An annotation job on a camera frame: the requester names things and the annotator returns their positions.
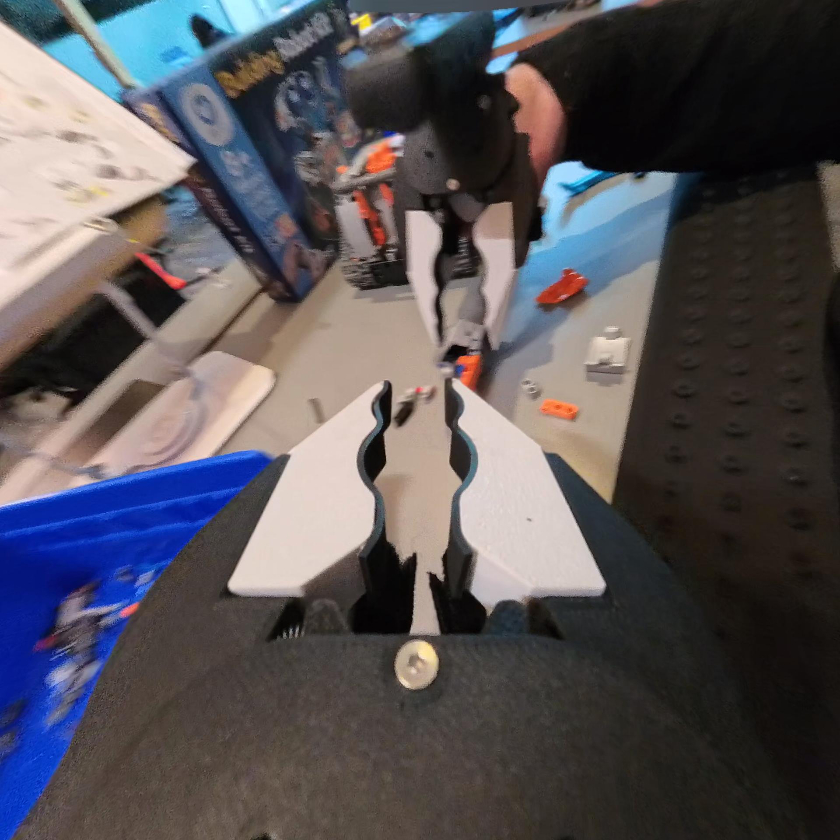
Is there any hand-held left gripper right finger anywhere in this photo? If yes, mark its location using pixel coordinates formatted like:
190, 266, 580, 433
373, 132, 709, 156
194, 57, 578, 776
441, 378, 607, 621

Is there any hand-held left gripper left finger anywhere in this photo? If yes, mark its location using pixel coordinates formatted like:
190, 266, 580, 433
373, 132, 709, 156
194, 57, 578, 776
227, 381, 396, 621

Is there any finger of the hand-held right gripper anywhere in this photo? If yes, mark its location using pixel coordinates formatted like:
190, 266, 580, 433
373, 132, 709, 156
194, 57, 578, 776
467, 199, 521, 352
405, 209, 450, 347

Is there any grey toy motor block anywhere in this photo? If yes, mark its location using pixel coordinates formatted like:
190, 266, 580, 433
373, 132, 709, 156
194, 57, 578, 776
436, 282, 492, 368

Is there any person's right hand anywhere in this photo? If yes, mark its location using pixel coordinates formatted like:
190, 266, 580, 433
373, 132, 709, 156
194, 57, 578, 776
504, 62, 568, 185

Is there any orange studded toy piece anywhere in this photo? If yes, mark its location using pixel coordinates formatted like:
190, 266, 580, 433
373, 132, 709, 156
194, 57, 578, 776
534, 267, 590, 307

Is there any grey orange toy tracked robot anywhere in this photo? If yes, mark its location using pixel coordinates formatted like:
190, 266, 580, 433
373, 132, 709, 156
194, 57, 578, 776
333, 128, 424, 291

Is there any grey curved toy panel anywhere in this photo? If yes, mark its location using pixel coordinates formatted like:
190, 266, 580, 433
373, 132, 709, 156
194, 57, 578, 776
583, 325, 634, 375

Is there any blue robot kit box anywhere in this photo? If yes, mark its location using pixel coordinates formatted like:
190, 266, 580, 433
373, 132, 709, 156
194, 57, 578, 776
120, 10, 352, 304

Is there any blue bin with white tag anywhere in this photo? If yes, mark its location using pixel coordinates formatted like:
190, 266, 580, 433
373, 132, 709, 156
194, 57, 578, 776
0, 449, 275, 840

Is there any black dimpled pad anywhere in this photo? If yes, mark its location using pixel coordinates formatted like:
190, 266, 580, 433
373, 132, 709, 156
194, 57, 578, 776
612, 164, 840, 840

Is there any pile of small toy parts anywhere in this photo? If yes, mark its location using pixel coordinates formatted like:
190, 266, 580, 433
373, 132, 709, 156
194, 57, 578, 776
0, 567, 148, 756

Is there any open instruction booklet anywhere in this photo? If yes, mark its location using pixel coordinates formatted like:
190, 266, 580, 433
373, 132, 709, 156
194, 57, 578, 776
0, 23, 199, 271

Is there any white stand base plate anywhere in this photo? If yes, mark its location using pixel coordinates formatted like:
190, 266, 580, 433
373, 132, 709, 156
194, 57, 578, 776
0, 197, 278, 508

